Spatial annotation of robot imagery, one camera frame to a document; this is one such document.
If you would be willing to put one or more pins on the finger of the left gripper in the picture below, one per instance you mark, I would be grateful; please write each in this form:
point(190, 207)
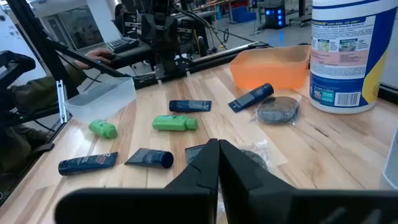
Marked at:
point(150, 31)
point(169, 31)

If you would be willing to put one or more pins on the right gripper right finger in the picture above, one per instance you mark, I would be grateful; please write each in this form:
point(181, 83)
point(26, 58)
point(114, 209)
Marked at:
point(248, 202)

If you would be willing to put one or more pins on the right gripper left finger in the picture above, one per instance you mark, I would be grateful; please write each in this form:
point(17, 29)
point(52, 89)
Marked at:
point(199, 199)

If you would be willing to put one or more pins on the black round pad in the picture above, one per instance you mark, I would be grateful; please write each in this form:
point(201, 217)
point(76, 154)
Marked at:
point(278, 110)
point(256, 155)

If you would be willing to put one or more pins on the green travel size bottle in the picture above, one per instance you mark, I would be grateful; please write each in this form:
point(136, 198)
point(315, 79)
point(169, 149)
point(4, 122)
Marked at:
point(102, 129)
point(172, 123)

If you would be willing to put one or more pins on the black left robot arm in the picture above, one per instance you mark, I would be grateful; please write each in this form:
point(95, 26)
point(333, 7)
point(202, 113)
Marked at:
point(166, 62)

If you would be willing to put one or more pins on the person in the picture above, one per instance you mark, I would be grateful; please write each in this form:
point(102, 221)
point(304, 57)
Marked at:
point(119, 11)
point(40, 90)

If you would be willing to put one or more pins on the black keyboard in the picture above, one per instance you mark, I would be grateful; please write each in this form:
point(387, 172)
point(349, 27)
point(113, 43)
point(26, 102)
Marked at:
point(122, 45)

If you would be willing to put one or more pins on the black side desk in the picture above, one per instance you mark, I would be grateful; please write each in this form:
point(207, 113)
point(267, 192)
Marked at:
point(133, 56)

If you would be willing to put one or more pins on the person's hand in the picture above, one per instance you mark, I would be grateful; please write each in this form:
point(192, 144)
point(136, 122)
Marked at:
point(93, 56)

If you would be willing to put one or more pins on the blue crate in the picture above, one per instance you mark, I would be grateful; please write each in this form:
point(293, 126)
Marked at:
point(244, 15)

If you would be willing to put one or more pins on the clear plastic bin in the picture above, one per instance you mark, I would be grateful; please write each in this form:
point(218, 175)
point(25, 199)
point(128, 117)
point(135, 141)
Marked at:
point(102, 99)

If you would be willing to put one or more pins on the computer tower blue lights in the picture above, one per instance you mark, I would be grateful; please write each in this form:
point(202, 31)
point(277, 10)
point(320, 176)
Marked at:
point(275, 18)

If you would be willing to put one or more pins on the orange plastic bin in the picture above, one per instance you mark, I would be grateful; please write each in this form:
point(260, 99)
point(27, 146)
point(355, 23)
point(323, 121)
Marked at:
point(267, 73)

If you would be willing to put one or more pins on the grey plastic bin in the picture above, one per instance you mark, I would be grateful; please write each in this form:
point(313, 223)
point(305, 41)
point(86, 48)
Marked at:
point(391, 161)

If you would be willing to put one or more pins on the white wipes canister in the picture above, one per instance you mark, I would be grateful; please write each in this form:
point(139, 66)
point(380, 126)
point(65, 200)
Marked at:
point(342, 62)

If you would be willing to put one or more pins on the black aluminium table frame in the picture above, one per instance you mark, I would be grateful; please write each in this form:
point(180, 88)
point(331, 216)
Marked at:
point(217, 59)

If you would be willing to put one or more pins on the silver corner bracket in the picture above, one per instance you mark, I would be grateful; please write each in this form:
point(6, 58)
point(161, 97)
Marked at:
point(61, 102)

